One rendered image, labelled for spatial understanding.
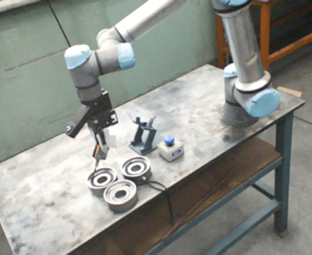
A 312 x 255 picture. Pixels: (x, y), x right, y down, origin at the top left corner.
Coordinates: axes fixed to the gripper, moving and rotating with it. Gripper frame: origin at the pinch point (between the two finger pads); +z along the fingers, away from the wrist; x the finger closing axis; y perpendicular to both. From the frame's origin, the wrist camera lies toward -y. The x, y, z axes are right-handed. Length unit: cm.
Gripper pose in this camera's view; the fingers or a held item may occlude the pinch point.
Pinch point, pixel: (101, 149)
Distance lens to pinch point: 121.2
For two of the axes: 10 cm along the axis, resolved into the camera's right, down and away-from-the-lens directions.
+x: -5.8, -3.8, 7.2
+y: 8.0, -4.4, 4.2
